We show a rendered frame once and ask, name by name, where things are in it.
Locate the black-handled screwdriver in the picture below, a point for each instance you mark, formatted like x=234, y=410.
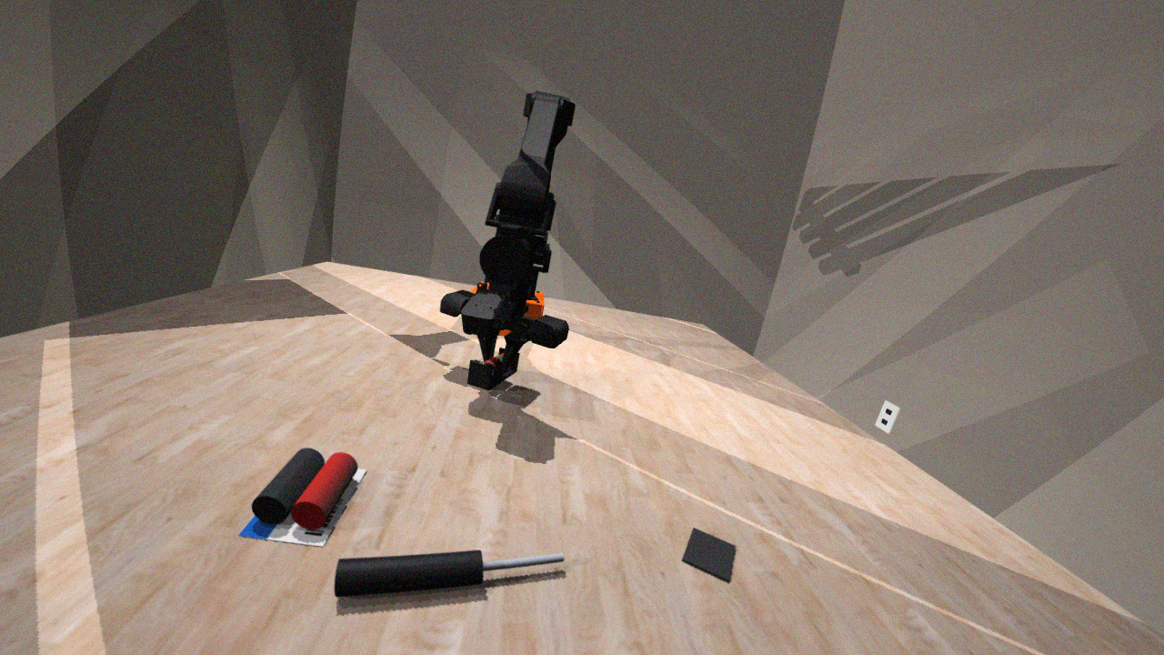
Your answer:
x=376, y=575

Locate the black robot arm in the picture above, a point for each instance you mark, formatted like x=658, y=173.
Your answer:
x=526, y=213

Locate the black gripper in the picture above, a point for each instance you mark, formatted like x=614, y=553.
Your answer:
x=546, y=331

